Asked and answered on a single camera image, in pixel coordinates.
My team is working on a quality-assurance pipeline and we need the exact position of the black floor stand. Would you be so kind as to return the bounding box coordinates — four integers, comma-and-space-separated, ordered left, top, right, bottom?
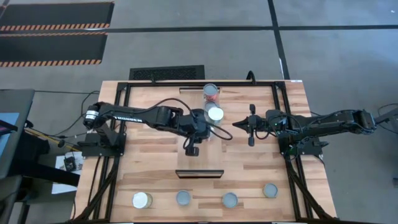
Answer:
12, 130, 81, 187

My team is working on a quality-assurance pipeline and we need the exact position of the blue screen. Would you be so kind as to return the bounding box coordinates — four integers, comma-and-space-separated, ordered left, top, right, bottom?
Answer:
0, 112, 20, 156

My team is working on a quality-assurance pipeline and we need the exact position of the dark grey desk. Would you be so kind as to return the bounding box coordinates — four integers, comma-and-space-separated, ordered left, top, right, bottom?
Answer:
0, 89, 35, 180

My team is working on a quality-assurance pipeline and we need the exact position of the black floor cable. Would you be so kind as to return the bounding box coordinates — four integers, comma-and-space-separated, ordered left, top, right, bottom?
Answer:
49, 90, 101, 139

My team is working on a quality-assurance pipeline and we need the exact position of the white paper sheet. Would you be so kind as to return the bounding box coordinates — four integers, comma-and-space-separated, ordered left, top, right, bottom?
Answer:
51, 154, 84, 194

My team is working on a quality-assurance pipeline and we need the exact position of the black aluminium rig frame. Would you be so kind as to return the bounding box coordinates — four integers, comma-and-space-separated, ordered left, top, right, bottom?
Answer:
71, 80, 338, 224

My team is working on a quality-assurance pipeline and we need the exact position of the tall blue carrot can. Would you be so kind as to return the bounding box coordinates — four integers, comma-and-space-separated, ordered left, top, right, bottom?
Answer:
207, 106, 224, 125

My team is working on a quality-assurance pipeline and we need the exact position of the mixed fruit can pink orange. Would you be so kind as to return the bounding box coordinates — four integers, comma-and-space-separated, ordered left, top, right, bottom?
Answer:
202, 83, 220, 103

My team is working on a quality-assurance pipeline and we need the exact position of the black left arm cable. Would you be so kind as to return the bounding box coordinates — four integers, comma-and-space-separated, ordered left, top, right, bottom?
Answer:
141, 98, 233, 141

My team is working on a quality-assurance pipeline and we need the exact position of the small black device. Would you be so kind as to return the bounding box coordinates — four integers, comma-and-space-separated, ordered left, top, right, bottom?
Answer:
63, 156, 77, 171

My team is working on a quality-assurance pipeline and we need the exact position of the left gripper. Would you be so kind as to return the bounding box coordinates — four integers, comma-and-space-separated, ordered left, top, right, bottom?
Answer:
183, 108, 213, 156

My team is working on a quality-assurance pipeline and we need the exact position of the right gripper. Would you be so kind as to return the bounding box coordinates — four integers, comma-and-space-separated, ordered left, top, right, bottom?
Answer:
233, 104, 267, 147

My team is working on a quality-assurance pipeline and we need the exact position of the black floor vent grille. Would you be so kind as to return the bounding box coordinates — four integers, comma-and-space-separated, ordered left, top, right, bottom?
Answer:
129, 64, 205, 81

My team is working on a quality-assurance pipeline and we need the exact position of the tomato label can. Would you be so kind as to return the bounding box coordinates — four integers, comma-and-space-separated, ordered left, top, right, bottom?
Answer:
262, 182, 279, 199

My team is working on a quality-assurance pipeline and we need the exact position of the green and red label can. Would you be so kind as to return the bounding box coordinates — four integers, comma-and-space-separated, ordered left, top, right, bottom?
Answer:
221, 192, 239, 209

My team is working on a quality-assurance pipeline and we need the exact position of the orange label can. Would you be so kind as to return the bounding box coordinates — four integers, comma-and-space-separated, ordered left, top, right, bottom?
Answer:
132, 191, 154, 210

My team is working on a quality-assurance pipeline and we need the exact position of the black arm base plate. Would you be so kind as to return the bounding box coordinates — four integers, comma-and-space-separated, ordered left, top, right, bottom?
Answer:
76, 132, 127, 158
279, 136, 330, 157

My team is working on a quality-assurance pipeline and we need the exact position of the yellow cable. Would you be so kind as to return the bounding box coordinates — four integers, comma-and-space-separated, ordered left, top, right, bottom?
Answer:
24, 129, 81, 152

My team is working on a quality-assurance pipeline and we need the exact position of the dark metal bar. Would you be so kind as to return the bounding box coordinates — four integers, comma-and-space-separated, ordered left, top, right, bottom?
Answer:
374, 107, 398, 125

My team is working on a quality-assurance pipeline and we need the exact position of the black floor tape strip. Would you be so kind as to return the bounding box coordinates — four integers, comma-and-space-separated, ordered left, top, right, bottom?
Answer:
102, 24, 398, 34
267, 0, 290, 80

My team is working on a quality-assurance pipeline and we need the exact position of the black mat with hazard stripe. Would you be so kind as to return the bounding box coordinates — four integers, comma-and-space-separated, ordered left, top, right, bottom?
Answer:
0, 1, 115, 32
0, 32, 108, 68

